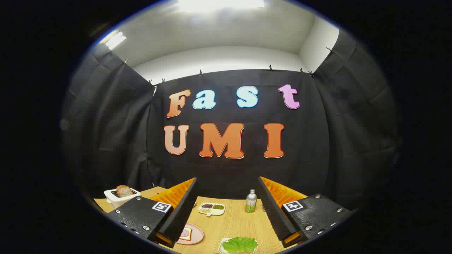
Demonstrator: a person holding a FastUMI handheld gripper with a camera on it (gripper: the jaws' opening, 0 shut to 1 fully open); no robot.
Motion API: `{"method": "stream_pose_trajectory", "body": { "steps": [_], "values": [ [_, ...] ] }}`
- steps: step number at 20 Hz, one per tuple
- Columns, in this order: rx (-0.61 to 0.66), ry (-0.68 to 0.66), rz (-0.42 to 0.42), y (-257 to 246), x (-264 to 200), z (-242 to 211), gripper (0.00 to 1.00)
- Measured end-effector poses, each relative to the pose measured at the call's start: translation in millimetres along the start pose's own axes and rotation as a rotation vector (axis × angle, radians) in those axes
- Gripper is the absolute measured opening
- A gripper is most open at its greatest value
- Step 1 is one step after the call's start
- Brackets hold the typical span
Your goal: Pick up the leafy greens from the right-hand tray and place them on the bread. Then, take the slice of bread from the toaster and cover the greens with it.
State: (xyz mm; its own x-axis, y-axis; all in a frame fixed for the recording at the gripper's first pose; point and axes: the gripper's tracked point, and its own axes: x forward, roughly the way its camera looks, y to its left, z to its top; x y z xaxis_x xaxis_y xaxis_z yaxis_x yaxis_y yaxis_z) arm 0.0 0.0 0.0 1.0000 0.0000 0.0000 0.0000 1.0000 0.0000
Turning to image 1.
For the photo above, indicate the green bottle with silver cap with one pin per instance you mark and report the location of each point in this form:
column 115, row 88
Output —
column 251, row 203

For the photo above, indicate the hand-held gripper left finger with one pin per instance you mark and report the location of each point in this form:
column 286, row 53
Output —
column 183, row 211

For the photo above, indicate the pink ham slice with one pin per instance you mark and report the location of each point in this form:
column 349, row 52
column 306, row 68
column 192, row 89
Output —
column 185, row 233

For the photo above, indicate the pink round plate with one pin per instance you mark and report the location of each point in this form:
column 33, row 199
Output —
column 197, row 234

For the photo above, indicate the bread slice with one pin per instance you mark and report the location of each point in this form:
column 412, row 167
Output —
column 124, row 191
column 186, row 238

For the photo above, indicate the green bean pile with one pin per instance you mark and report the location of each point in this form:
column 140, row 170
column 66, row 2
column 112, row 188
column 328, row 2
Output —
column 218, row 207

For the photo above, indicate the white divided dish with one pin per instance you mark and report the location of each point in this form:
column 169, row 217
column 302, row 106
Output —
column 211, row 212

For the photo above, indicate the white rectangular plate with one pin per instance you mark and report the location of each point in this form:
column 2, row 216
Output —
column 220, row 249

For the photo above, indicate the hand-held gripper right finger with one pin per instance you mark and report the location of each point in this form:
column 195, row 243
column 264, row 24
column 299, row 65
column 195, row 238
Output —
column 272, row 208

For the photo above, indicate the white toaster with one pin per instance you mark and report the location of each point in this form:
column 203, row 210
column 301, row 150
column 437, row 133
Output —
column 116, row 203

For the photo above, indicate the black backdrop cloth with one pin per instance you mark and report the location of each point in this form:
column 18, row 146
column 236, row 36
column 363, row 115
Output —
column 229, row 169

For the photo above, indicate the small ceiling light panel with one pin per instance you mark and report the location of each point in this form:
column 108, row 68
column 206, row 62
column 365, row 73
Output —
column 114, row 40

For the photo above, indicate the row of cloth clips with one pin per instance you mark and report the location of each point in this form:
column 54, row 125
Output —
column 271, row 68

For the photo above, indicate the green lettuce leaf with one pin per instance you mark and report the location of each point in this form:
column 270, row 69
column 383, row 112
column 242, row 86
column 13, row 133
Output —
column 240, row 245

